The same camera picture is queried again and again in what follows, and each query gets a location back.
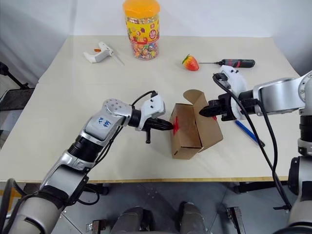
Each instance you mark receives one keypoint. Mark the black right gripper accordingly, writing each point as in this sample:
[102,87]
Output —
[225,107]

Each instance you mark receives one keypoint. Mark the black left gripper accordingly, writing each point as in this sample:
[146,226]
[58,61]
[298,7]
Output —
[152,124]

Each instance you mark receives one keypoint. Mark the red tape strip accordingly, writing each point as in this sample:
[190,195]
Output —
[176,126]

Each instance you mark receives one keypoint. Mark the brown cardboard box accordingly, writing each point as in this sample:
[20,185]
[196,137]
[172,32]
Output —
[185,143]

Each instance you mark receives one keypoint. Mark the blue pen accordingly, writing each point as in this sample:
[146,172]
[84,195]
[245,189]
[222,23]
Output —
[246,130]

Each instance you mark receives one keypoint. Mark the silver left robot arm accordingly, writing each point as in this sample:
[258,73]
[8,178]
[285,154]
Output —
[61,175]

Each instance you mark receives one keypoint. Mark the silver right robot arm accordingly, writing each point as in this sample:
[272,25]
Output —
[278,97]

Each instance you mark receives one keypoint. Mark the toy strawberry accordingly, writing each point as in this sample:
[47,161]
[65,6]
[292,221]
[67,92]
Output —
[191,64]

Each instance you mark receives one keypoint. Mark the black and red screwdriver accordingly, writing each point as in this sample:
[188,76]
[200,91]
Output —
[241,63]

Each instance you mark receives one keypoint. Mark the black table leg with caster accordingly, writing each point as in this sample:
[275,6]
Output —
[258,187]
[100,189]

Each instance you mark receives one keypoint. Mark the candy jar with orange lid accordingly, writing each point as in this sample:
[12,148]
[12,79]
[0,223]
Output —
[142,36]

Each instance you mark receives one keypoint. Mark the dark rounded shape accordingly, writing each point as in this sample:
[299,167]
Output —
[192,217]
[130,220]

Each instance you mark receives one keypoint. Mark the white glue gun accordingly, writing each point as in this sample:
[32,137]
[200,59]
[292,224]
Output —
[100,55]

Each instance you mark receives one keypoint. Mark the brown metal foot block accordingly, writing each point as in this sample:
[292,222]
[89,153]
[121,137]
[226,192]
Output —
[235,219]
[98,226]

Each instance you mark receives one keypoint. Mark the black mesh seat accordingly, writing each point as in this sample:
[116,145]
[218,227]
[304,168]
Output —
[14,98]

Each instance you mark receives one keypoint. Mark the black tripod stand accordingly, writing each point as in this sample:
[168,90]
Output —
[9,75]

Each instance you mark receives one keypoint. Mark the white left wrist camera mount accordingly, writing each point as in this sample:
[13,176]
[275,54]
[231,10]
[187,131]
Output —
[154,106]

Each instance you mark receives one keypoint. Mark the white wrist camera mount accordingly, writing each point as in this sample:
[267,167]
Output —
[154,106]
[235,78]

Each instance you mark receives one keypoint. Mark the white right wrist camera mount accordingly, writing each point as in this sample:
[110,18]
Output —
[235,78]

